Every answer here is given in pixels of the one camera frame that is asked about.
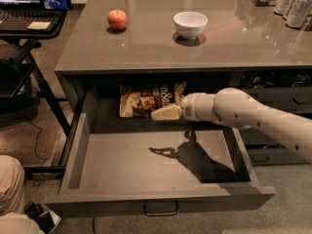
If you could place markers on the open grey top drawer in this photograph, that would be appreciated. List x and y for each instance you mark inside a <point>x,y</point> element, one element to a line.
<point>118,164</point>

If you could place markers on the person's knee beige trousers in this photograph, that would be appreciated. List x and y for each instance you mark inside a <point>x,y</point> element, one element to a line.
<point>12,218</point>

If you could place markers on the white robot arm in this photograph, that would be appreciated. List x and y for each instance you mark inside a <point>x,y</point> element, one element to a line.
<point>234,108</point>

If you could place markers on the grey right bottom drawer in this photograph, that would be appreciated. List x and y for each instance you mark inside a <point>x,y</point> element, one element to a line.
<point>274,156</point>

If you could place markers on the black laptop stand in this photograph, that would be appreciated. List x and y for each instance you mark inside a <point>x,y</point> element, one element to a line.
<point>18,64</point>

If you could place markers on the white can right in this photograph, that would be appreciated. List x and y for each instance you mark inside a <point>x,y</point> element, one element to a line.
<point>298,13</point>

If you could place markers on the metal drawer handle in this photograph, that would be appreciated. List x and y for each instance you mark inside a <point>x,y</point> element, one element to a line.
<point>153,209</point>

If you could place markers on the black laptop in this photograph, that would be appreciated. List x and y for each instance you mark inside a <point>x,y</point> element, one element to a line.
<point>17,15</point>

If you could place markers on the white ceramic bowl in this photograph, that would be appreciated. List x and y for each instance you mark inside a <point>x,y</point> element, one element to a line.
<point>190,25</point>

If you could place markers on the red apple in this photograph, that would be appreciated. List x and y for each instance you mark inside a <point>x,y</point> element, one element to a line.
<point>117,19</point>

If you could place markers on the smartphone with lit screen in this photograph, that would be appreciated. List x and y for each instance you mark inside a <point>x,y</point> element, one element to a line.
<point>58,5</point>

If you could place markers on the brown chip bag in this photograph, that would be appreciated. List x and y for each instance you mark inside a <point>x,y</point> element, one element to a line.
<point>141,101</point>

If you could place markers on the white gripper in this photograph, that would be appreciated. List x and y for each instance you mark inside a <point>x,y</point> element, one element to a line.
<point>189,107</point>

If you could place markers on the yellow sticky note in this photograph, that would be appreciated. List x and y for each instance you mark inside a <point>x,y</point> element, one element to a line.
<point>38,25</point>

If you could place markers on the black and white shoe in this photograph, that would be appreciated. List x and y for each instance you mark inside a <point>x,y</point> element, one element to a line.
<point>48,221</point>

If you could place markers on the grey right top drawer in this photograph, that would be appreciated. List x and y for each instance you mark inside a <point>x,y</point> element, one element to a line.
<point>297,100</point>

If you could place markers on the grey right middle drawer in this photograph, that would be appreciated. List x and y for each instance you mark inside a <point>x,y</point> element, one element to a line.
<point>253,137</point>

